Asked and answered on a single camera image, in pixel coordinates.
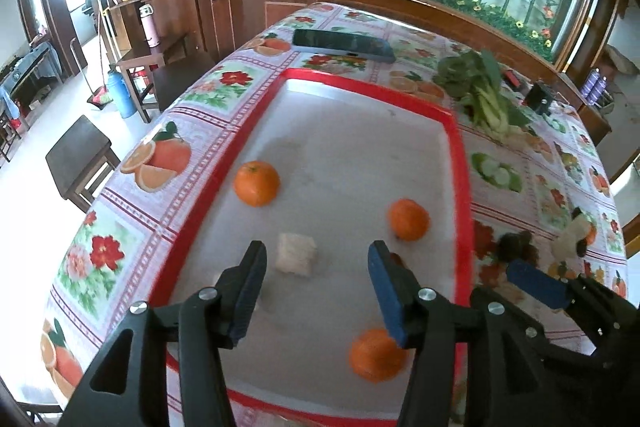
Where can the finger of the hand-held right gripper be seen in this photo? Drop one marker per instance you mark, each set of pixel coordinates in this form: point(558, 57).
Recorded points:
point(535, 282)

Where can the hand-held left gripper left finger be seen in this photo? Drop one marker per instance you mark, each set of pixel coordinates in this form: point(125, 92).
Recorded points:
point(245, 297)

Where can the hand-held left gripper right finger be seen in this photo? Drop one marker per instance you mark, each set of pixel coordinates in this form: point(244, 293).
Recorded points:
point(387, 292)

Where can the dark red jujube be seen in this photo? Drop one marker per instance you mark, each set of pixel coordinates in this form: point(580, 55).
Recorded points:
point(517, 244)

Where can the orange mandarin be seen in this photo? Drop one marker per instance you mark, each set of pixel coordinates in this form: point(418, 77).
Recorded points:
point(257, 183)
point(375, 357)
point(409, 219)

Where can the red rimmed white tray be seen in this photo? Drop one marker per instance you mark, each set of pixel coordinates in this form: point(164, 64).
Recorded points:
point(340, 147)

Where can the small red box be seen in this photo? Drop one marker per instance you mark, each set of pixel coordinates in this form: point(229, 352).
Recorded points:
point(511, 78)

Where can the green bok choy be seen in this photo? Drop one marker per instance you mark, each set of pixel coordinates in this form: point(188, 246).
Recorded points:
point(480, 82)

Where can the dark wooden stool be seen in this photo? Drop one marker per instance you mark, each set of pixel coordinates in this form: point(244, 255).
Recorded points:
point(80, 147)

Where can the blue water bottle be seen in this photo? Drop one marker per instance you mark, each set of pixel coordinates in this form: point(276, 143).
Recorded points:
point(121, 92)

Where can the red dustpan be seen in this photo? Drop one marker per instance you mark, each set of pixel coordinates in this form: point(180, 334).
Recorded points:
point(100, 98)

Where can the black smartphone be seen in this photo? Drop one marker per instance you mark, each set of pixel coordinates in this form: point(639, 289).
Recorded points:
point(340, 44)

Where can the wooden chair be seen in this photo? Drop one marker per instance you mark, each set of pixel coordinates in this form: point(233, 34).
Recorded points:
point(160, 52)

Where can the pink thermos flask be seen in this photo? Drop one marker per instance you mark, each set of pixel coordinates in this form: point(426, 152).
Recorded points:
point(149, 24)

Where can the dark side table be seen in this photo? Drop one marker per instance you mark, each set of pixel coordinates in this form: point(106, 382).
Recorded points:
point(30, 67)

